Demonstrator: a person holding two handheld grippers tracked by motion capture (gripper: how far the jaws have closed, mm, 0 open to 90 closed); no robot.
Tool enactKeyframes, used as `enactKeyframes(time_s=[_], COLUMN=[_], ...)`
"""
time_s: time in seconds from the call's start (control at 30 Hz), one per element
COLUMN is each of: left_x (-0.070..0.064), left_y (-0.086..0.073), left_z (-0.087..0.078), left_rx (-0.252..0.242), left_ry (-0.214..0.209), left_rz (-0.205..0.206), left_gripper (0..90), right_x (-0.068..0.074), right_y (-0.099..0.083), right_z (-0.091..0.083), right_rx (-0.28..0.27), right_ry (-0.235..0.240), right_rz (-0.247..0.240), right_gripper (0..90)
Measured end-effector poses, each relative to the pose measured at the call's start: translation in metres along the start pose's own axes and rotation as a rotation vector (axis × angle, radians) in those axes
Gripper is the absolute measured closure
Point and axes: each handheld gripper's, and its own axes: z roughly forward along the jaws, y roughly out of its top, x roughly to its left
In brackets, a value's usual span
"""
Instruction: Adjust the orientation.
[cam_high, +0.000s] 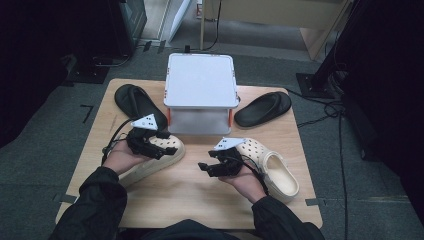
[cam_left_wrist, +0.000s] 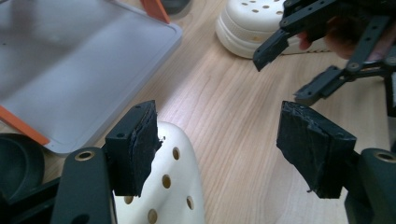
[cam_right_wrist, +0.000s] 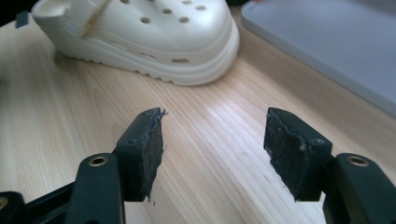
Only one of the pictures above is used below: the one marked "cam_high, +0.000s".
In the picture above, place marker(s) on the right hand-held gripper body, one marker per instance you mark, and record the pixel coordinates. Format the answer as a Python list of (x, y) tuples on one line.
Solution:
[(230, 165)]

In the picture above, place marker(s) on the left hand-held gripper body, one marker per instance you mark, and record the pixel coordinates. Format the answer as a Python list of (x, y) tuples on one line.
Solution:
[(143, 143)]

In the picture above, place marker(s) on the cream clog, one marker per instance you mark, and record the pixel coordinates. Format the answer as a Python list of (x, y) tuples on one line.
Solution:
[(156, 165), (280, 173)]

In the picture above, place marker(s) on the black slipper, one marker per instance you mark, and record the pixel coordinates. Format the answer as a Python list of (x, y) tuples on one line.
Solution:
[(133, 100), (263, 108)]

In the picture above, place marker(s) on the white shoe rack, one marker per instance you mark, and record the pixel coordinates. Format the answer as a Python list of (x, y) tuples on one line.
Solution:
[(200, 80)]

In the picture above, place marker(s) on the person's right hand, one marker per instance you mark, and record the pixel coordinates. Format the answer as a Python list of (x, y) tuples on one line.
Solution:
[(246, 185)]

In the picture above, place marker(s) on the person's left hand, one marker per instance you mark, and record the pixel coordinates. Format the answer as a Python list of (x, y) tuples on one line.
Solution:
[(120, 160)]

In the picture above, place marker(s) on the person's dark clothed torso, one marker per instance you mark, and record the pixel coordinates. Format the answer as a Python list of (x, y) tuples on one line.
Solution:
[(190, 231)]

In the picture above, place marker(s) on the black stand base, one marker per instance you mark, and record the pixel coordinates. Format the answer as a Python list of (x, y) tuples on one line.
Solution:
[(88, 73)]

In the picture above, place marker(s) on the dark cabinet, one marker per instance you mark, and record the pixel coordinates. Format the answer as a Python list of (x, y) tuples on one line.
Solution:
[(131, 23)]

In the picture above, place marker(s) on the white board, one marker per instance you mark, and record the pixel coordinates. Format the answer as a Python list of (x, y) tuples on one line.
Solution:
[(180, 18)]

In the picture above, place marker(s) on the black metal stand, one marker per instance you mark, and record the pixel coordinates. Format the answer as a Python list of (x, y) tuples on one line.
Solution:
[(316, 85)]

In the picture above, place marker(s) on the light wooden furniture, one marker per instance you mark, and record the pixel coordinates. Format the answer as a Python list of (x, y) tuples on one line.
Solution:
[(283, 13)]

